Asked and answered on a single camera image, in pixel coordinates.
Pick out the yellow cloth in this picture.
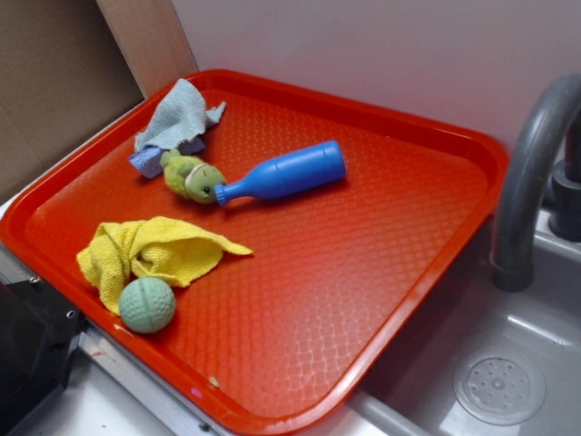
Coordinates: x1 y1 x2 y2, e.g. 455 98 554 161
76 217 253 315

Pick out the red plastic tray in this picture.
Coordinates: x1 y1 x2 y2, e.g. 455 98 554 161
1 70 508 435

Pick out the wooden board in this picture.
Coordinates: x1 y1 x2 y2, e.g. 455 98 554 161
97 0 198 98

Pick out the grey toy faucet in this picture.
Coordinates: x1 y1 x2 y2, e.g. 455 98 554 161
490 73 580 292

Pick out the green dimpled ball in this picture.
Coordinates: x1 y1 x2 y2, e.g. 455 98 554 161
119 277 176 334

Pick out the light blue cloth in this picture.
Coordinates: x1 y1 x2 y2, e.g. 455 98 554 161
134 79 226 153

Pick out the blue plastic bottle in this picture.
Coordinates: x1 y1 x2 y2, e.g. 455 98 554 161
214 141 346 206

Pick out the green plush toy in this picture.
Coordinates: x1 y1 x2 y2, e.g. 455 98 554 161
161 150 226 204

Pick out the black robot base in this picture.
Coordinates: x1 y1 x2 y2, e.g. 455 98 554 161
1 277 84 435

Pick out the sink drain strainer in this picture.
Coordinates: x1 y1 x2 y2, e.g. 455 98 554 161
453 347 547 427

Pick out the dark grey faucet knob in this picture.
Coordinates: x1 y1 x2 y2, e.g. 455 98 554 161
548 116 580 243

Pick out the grey toy sink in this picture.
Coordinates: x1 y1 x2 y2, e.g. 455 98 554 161
349 213 581 436

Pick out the blue sponge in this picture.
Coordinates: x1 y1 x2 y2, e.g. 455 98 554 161
128 136 206 179

